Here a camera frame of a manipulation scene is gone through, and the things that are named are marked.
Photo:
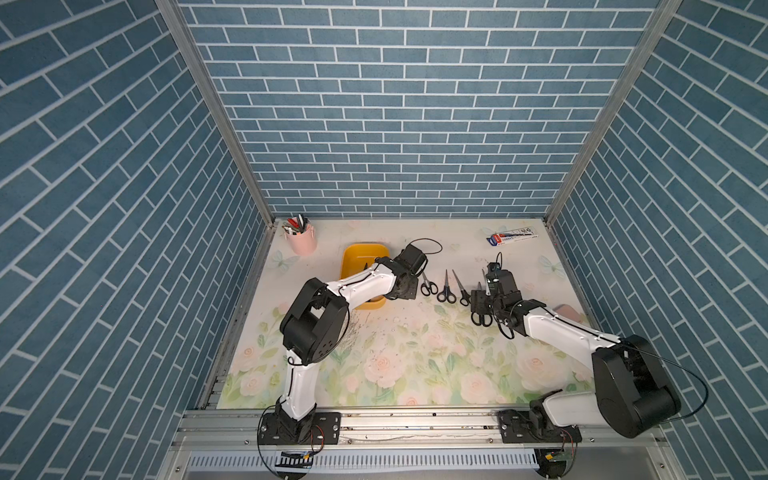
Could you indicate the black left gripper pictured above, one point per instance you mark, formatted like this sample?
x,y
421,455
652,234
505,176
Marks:
x,y
411,294

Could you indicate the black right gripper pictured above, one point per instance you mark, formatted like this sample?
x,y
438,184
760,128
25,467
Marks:
x,y
477,297

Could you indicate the large dark blue scissors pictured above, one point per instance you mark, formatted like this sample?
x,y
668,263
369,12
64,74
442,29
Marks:
x,y
480,304

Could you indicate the small black thin scissors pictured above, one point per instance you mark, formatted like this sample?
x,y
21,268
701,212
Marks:
x,y
465,296

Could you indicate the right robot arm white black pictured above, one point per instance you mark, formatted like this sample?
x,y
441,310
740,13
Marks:
x,y
631,392

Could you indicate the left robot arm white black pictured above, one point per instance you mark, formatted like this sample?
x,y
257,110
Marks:
x,y
314,326

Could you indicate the yellow plastic storage box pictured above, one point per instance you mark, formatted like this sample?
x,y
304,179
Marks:
x,y
360,264

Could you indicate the blue white toothpaste box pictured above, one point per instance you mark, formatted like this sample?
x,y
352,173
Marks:
x,y
510,236

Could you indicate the pink case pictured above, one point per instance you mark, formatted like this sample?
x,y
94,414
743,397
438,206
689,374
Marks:
x,y
568,311

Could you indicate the pink metal pen holder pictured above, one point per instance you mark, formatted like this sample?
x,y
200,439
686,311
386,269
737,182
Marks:
x,y
302,243

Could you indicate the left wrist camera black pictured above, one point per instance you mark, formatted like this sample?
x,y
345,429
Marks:
x,y
412,259

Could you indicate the aluminium corner frame post right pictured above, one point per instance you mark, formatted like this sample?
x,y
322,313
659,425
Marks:
x,y
657,24

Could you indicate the aluminium corner frame post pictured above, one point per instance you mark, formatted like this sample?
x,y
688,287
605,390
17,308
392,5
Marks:
x,y
657,24
174,19

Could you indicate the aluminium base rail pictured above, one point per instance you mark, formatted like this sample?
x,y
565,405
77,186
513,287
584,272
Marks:
x,y
380,428

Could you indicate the aluminium corner frame post left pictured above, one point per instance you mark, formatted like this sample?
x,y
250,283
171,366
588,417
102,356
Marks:
x,y
174,19

